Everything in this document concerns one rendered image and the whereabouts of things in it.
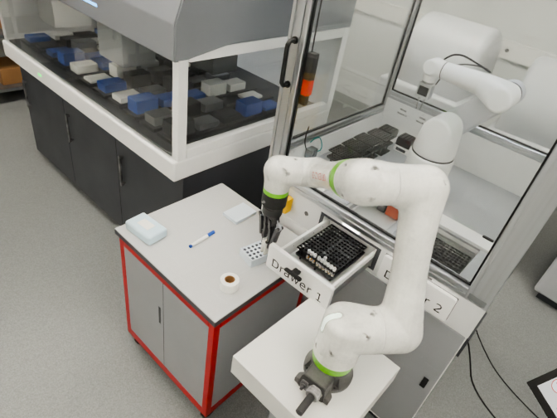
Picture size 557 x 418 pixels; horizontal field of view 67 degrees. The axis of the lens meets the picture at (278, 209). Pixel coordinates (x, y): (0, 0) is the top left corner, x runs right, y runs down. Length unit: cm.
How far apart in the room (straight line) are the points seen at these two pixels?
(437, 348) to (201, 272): 94
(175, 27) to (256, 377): 124
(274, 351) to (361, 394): 28
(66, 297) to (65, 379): 51
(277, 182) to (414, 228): 51
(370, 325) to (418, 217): 31
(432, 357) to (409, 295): 66
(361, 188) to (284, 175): 44
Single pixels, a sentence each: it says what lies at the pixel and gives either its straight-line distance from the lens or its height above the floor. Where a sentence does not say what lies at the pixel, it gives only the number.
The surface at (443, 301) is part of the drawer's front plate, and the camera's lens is 162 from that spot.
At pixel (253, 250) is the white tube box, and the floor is 80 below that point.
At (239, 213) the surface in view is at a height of 78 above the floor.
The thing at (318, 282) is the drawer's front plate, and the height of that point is 92.
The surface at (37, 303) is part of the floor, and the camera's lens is 267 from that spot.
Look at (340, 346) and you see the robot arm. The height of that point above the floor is 103.
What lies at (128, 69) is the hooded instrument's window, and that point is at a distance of 211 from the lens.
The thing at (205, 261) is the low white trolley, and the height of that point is 76.
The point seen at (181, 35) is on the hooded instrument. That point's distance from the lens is 176.
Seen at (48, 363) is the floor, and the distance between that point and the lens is 241.
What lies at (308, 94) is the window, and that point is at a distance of 166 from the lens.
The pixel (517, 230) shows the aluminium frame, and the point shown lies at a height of 127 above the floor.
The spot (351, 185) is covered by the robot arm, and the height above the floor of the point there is 141.
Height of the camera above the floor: 194
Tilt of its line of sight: 36 degrees down
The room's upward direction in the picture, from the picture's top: 11 degrees clockwise
